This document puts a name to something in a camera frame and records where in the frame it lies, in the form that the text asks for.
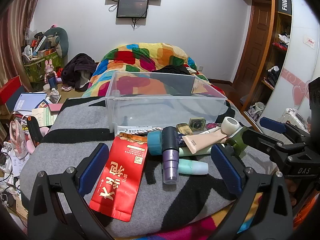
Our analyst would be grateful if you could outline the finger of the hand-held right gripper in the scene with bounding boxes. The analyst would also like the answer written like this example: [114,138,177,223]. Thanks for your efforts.
[259,116,311,144]
[241,126,288,156]

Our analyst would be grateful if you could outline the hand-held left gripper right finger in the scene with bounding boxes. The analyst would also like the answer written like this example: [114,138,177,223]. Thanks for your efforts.
[211,143,293,240]

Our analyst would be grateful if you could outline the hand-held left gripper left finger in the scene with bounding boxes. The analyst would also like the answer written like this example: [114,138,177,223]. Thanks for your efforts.
[27,142,112,240]

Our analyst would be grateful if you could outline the dark green jar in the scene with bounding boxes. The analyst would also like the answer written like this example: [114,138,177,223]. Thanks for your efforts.
[224,127,247,156]

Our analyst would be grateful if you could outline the red foil tea pouch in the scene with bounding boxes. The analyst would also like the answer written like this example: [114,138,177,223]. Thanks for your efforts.
[89,133,148,222]

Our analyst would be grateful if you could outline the white tape roll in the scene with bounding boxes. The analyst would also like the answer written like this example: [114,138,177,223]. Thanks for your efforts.
[220,116,241,137]

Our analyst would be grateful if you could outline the mint green bottle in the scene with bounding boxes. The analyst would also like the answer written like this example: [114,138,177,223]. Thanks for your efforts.
[178,158,209,175]

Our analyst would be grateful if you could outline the pale green tube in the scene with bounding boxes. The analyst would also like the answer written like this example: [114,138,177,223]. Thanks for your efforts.
[178,146,212,155]

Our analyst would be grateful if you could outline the beige cosmetic tube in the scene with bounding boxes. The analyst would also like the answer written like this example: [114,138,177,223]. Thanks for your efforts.
[184,130,228,155]

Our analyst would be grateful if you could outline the square green tin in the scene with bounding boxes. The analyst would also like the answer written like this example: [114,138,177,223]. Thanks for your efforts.
[188,117,206,131]

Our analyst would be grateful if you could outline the white ointment tube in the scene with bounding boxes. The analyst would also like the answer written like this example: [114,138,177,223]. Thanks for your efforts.
[116,125,163,137]

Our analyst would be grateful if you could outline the purple spray bottle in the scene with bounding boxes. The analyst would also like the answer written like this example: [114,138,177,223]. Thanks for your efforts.
[161,126,180,184]

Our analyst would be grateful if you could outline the gold rectangular tin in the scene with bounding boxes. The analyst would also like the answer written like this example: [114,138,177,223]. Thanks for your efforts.
[176,123,194,136]

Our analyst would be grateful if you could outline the teal round jar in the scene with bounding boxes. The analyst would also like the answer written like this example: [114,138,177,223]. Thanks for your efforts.
[147,131,163,156]

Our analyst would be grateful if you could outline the clear plastic storage box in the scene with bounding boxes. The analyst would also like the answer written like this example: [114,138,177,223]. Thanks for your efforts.
[105,71,228,134]

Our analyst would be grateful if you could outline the person's right hand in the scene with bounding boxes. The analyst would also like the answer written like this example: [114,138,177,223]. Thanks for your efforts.
[286,179,298,206]

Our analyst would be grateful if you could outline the white suitcase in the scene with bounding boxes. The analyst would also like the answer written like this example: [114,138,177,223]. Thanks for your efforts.
[279,108,308,131]

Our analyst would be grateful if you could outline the white shoes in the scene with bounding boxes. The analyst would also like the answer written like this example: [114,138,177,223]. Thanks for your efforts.
[248,102,266,121]

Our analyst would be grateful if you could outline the green and white book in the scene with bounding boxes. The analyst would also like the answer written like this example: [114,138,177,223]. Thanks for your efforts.
[31,107,58,127]

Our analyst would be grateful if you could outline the wooden wardrobe shelves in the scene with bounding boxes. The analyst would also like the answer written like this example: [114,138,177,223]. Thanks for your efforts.
[260,0,293,92]

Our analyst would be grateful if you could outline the white sliding wardrobe door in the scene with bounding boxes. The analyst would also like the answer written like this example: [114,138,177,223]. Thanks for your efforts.
[264,0,320,130]

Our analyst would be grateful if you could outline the wooden door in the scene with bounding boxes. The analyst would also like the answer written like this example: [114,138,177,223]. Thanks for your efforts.
[232,0,272,107]

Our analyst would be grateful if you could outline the white power strip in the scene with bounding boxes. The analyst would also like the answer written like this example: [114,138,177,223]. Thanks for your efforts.
[0,142,16,176]

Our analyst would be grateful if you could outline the blue booklet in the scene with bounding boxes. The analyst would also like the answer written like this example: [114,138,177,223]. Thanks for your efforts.
[13,92,47,112]

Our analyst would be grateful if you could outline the dark purple clothes heap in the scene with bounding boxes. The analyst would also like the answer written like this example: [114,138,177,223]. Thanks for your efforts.
[62,53,98,91]

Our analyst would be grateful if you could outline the pink rabbit toy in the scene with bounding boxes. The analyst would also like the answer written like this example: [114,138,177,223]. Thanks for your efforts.
[44,59,57,83]

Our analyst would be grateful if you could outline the black garment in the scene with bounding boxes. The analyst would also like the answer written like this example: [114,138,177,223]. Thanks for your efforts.
[151,65,192,76]

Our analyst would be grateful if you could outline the green storage bag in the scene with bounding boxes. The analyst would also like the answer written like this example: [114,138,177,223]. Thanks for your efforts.
[23,51,64,83]

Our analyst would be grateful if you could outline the red box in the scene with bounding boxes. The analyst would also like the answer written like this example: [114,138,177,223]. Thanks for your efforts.
[0,75,25,106]

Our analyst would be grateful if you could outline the colourful patchwork quilt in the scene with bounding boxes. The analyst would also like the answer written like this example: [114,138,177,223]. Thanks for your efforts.
[82,42,227,98]

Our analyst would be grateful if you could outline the black printed box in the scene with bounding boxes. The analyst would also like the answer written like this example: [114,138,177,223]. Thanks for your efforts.
[277,0,293,14]

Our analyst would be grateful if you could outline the grey green neck pillow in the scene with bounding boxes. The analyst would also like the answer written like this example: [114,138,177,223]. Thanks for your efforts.
[43,27,69,57]

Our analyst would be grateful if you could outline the striped curtain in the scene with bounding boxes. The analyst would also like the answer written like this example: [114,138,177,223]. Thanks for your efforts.
[0,0,47,92]

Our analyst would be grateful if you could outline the black plastic handle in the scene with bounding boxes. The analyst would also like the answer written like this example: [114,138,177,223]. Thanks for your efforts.
[26,117,43,147]

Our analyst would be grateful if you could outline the small wall monitor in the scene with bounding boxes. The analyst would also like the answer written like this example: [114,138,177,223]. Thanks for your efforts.
[116,0,149,19]

